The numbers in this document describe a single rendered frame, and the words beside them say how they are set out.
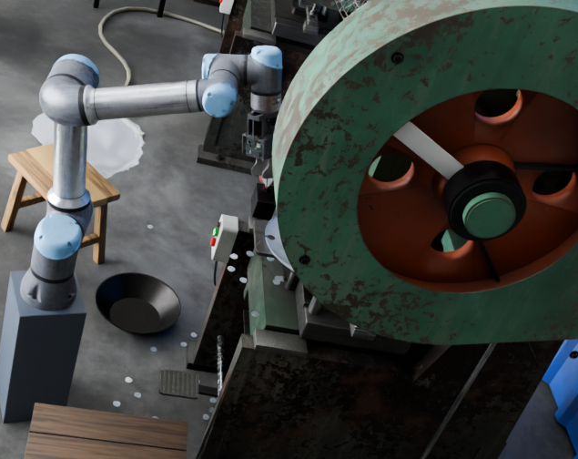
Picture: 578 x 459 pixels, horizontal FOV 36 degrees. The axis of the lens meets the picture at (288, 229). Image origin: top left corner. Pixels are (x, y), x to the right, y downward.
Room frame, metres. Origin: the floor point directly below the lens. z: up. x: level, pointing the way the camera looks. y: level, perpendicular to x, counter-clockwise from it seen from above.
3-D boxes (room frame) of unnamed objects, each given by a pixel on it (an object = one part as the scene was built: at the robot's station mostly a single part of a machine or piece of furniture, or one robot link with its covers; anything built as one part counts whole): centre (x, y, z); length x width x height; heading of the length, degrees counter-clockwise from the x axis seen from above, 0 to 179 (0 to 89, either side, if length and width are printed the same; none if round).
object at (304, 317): (1.98, -0.21, 0.68); 0.45 x 0.30 x 0.06; 16
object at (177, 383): (1.94, -0.08, 0.14); 0.59 x 0.10 x 0.05; 106
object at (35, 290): (1.76, 0.56, 0.50); 0.15 x 0.15 x 0.10
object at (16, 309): (1.76, 0.56, 0.23); 0.18 x 0.18 x 0.45; 34
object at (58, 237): (1.76, 0.56, 0.62); 0.13 x 0.12 x 0.14; 10
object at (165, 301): (2.25, 0.40, 0.04); 0.30 x 0.30 x 0.07
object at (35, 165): (2.45, 0.80, 0.16); 0.34 x 0.24 x 0.34; 57
